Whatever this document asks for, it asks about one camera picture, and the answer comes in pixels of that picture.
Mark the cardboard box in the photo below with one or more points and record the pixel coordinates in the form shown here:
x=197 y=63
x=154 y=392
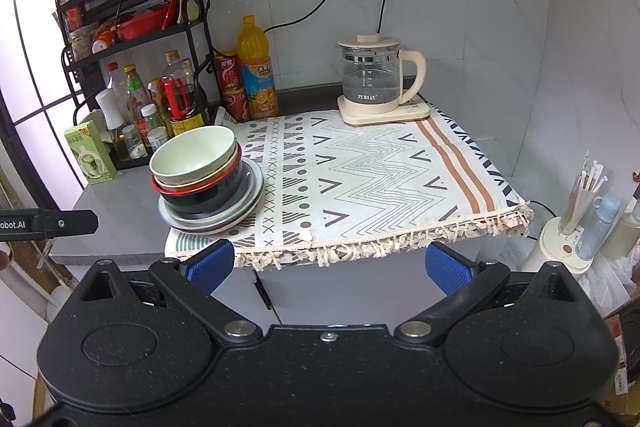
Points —
x=625 y=352

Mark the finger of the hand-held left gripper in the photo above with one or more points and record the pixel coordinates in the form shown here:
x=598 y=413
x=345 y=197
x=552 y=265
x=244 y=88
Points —
x=65 y=223

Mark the red and black bowl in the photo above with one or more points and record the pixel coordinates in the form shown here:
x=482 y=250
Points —
x=215 y=197

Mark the patterned tasselled cloth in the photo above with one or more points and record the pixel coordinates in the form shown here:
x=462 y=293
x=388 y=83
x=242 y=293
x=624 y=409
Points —
x=380 y=177

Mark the red plastic basket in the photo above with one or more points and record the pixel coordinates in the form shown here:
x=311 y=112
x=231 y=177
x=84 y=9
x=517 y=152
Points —
x=142 y=24

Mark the white plate blue print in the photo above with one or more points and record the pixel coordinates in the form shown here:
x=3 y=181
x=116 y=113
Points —
x=252 y=189

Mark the glass storage jar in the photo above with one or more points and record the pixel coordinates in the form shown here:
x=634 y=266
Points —
x=82 y=42

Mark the red packet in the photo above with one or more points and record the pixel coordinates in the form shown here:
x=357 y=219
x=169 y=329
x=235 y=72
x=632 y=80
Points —
x=171 y=12

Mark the small white bottle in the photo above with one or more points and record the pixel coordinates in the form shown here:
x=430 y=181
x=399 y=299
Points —
x=156 y=132

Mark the pale green bowl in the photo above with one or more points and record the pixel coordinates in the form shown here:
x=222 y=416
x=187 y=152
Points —
x=195 y=157
x=225 y=174

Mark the orange juice bottle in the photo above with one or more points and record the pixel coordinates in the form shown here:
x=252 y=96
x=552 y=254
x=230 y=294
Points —
x=256 y=77

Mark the large white flower plate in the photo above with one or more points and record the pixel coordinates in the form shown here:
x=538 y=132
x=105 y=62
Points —
x=200 y=228

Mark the bundle of white straws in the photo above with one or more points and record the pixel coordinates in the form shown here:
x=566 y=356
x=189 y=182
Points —
x=582 y=192

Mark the green carton box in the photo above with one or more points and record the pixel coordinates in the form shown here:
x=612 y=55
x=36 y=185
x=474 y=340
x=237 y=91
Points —
x=90 y=157

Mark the black shelf rack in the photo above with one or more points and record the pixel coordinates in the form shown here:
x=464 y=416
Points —
x=75 y=62

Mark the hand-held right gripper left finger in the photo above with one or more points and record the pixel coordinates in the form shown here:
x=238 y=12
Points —
x=212 y=264

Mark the pale blue bottle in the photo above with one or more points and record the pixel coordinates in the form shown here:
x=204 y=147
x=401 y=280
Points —
x=597 y=227

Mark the glass kettle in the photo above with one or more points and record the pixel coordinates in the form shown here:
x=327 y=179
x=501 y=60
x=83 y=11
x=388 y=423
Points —
x=370 y=72

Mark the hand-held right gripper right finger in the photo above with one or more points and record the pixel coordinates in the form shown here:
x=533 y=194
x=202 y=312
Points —
x=447 y=274

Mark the small glass jar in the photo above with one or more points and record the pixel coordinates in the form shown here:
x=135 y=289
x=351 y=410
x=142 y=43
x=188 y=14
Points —
x=134 y=144

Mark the cream bottle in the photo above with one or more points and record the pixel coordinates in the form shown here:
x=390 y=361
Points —
x=622 y=232

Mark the white straw holder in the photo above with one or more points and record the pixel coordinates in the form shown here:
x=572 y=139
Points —
x=557 y=252

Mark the green label sauce bottle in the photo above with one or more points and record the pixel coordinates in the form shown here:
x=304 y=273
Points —
x=136 y=97

